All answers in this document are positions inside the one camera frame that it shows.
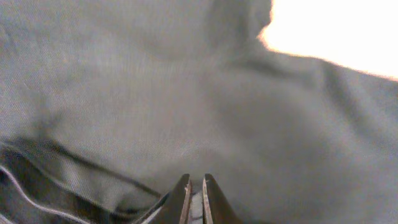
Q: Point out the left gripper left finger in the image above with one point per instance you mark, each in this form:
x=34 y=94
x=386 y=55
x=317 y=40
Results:
x=176 y=209

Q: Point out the black t-shirt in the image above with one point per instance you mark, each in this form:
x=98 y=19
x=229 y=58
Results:
x=106 y=104

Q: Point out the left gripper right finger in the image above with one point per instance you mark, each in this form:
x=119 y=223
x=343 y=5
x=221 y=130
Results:
x=216 y=208

